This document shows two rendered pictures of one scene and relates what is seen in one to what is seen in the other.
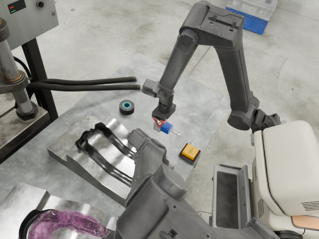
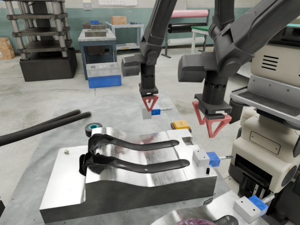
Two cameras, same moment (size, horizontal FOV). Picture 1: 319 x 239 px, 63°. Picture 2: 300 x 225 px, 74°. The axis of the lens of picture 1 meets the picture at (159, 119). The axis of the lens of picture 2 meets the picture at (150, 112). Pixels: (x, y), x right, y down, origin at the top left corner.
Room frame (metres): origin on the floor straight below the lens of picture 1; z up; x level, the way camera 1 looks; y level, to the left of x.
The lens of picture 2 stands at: (0.12, 0.41, 1.33)
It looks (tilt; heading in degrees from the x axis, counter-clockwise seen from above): 28 degrees down; 325
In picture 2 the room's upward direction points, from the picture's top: straight up
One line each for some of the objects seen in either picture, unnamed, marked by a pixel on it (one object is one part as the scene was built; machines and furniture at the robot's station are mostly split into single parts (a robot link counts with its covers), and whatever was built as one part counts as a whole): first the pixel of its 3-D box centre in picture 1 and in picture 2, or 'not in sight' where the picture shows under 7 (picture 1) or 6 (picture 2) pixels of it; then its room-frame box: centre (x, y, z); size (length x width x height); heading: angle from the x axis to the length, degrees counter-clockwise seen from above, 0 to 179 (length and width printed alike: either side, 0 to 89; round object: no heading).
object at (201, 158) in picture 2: not in sight; (214, 159); (0.41, -0.05, 0.89); 0.13 x 0.05 x 0.05; 66
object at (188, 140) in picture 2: not in sight; (188, 144); (0.53, -0.05, 0.87); 0.05 x 0.05 x 0.04; 66
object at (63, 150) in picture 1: (111, 155); (129, 161); (0.58, 0.18, 0.87); 0.50 x 0.26 x 0.14; 66
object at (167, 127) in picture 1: (168, 128); (156, 110); (0.73, -0.05, 0.93); 0.13 x 0.05 x 0.05; 65
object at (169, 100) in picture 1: (165, 95); (146, 67); (0.75, -0.01, 1.12); 0.07 x 0.06 x 0.07; 72
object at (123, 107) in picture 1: (126, 107); (93, 130); (0.91, 0.18, 0.82); 0.08 x 0.08 x 0.04
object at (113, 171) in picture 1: (112, 152); (133, 151); (0.56, 0.17, 0.92); 0.35 x 0.16 x 0.09; 66
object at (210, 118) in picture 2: not in sight; (212, 120); (0.41, 0.00, 1.05); 0.07 x 0.07 x 0.09; 66
